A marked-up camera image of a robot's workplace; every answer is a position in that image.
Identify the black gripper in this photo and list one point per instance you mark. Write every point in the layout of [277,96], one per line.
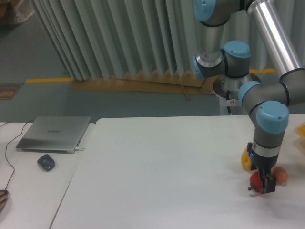
[262,159]

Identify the red bell pepper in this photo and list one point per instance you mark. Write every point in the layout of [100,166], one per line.
[255,183]

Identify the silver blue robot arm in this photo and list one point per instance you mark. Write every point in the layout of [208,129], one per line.
[267,107]

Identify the yellow bell pepper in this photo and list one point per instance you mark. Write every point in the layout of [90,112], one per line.
[246,161]

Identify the person's hand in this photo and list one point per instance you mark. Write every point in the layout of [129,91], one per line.
[4,195]

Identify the brown egg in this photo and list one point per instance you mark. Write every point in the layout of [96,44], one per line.
[281,175]

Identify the brown cardboard sheet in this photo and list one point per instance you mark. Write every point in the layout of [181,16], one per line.
[187,84]

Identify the silver closed laptop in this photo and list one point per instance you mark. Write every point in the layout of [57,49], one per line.
[60,134]

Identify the black small tray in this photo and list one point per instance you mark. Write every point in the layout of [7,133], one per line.
[46,162]

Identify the pale green folding curtain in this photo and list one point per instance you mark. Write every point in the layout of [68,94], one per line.
[106,38]

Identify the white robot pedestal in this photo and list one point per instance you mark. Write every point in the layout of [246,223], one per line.
[230,107]

